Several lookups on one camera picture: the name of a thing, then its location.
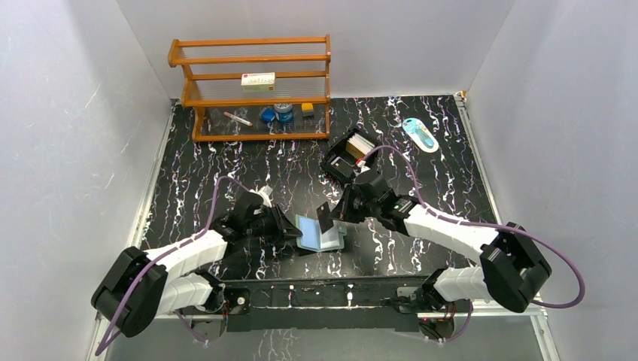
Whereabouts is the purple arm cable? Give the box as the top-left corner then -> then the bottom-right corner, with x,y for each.
94,175 -> 257,357
363,144 -> 587,310

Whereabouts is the blue white packaged tool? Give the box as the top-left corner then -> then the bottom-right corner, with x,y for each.
402,117 -> 439,153

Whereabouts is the red white pen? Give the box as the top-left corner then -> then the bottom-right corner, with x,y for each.
223,112 -> 253,126

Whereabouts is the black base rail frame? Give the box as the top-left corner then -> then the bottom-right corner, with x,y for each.
189,272 -> 504,334

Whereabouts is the stack of cards in box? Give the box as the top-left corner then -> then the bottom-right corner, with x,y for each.
345,132 -> 375,160

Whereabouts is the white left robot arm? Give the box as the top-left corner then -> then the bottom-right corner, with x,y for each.
90,191 -> 303,338

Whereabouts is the silver aluminium rail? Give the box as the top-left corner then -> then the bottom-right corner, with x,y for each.
472,299 -> 546,317

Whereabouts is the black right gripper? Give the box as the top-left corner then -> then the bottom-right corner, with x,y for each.
329,183 -> 380,223

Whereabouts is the black card storage box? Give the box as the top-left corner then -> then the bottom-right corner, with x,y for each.
320,127 -> 381,186

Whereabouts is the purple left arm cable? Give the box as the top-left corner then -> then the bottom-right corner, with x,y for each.
94,175 -> 257,357

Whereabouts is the blue square lid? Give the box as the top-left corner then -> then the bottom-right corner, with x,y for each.
259,108 -> 276,123

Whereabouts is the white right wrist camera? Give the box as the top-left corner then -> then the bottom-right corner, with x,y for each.
355,158 -> 370,174

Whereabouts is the blue round jar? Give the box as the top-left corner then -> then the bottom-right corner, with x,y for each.
273,103 -> 294,123

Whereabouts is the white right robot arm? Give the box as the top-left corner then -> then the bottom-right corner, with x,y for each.
329,171 -> 552,313

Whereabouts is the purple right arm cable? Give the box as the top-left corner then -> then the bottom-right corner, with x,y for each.
363,144 -> 587,310

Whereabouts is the mint green card holder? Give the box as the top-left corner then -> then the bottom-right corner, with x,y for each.
296,215 -> 347,253

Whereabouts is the white medicine box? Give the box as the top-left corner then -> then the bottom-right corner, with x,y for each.
241,72 -> 276,93

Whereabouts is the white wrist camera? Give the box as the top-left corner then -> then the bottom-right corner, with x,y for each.
251,185 -> 273,208
355,158 -> 370,174

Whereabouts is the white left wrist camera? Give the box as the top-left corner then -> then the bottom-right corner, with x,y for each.
251,185 -> 273,208

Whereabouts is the yellow black sponge block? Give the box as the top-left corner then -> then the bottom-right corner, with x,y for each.
301,102 -> 314,118

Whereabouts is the orange wooden shelf rack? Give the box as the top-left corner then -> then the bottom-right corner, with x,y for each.
167,35 -> 332,142

